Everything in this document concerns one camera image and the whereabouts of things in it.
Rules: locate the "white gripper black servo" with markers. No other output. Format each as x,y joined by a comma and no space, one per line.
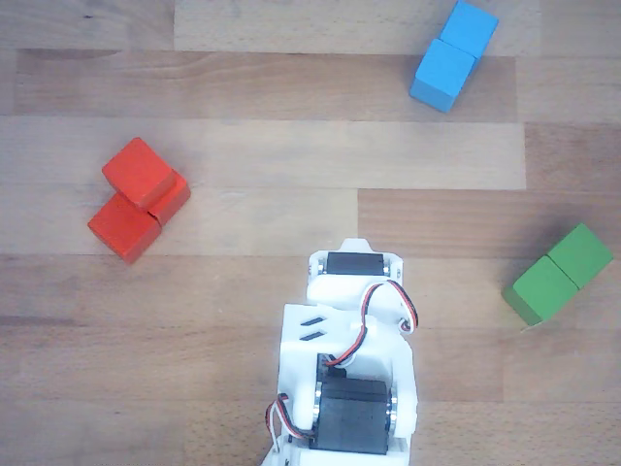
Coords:
350,287

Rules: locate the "small red cube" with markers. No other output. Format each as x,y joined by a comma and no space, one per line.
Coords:
136,170

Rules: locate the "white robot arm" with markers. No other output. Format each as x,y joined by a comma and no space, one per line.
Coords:
301,354

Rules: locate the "long green block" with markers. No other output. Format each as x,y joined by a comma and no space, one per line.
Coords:
548,286

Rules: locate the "long blue block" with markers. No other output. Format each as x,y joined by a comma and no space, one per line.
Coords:
446,68

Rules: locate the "long red block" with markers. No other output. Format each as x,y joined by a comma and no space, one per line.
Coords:
121,228

